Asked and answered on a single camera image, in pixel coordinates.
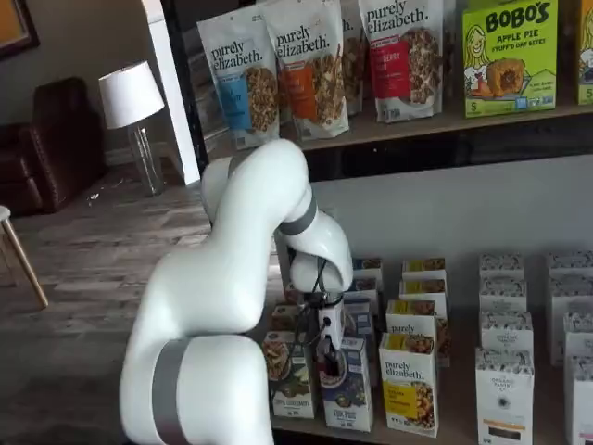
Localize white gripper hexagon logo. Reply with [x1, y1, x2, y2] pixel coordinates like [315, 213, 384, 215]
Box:
[318, 300, 347, 375]

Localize blue and white oatmeal box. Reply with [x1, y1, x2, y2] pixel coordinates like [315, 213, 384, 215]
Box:
[351, 258, 384, 280]
[318, 336, 374, 433]
[342, 296, 375, 367]
[349, 276, 379, 303]

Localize yellow purely elizabeth granola box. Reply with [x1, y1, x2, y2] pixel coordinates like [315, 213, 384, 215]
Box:
[385, 299, 450, 367]
[378, 332, 440, 439]
[401, 258, 447, 282]
[398, 279, 448, 321]

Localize green Bobo's apple pie box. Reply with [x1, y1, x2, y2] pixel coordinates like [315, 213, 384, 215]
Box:
[461, 0, 560, 120]

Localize yellow Bobo's box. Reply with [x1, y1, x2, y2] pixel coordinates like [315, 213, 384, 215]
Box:
[576, 0, 593, 107]

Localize metal wood shelving unit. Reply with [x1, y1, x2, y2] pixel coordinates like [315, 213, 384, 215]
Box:
[159, 0, 593, 445]

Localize blue label granola bag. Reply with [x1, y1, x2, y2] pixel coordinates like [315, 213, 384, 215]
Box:
[196, 16, 282, 152]

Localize red label granola bag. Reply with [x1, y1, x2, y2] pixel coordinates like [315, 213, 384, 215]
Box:
[359, 0, 444, 124]

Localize white stool wooden legs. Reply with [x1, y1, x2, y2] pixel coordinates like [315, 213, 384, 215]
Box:
[0, 205, 50, 311]

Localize white shade table lamp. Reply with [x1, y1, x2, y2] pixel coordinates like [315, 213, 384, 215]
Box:
[98, 61, 167, 197]

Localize brown leather armchair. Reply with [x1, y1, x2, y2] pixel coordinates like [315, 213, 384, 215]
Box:
[0, 76, 110, 218]

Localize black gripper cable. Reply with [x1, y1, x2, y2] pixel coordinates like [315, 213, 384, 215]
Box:
[289, 245, 335, 358]

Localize dark framed wall picture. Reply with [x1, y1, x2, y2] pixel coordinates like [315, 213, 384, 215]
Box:
[0, 0, 41, 60]

